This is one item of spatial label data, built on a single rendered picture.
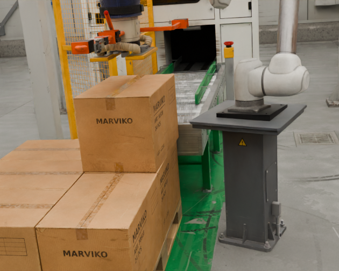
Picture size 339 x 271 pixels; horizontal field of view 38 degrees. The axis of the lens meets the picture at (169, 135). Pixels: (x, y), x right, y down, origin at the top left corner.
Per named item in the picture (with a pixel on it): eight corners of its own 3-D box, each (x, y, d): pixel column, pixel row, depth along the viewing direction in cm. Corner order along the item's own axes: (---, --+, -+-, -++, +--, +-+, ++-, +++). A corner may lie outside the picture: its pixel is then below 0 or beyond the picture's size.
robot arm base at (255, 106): (275, 105, 277) (274, 95, 276) (256, 113, 260) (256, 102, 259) (246, 104, 288) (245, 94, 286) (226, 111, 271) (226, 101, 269)
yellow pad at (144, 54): (141, 51, 284) (140, 42, 282) (157, 50, 282) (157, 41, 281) (125, 60, 252) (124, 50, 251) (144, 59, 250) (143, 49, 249)
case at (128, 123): (117, 137, 317) (111, 76, 306) (178, 137, 308) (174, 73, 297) (82, 172, 261) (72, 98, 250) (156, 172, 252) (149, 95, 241)
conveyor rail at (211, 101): (221, 82, 536) (221, 64, 531) (226, 81, 535) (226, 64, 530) (195, 153, 319) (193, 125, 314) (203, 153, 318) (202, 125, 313)
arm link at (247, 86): (240, 95, 282) (239, 57, 277) (272, 96, 273) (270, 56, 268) (229, 101, 268) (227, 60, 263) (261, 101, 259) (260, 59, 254)
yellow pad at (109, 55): (108, 52, 288) (108, 43, 286) (125, 51, 286) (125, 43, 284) (89, 62, 256) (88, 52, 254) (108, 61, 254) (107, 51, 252)
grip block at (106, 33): (103, 42, 247) (101, 30, 246) (121, 41, 246) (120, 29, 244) (97, 44, 240) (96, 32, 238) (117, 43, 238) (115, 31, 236)
